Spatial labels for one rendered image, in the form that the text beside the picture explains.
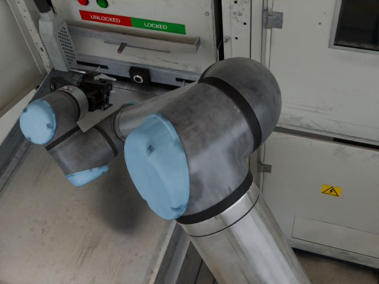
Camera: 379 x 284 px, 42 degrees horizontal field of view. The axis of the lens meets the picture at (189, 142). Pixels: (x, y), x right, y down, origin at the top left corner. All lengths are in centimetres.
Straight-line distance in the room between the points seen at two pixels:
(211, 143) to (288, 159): 102
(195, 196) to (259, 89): 15
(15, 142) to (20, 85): 24
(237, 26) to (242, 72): 62
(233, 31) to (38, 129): 53
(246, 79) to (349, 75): 67
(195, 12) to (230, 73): 70
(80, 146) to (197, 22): 47
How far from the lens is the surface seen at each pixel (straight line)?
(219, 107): 58
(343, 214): 178
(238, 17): 122
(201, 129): 56
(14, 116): 199
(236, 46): 129
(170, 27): 137
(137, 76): 150
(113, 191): 134
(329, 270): 214
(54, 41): 144
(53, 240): 131
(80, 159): 111
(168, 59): 146
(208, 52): 139
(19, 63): 164
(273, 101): 63
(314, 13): 115
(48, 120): 109
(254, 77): 62
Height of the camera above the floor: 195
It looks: 52 degrees down
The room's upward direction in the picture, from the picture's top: 8 degrees counter-clockwise
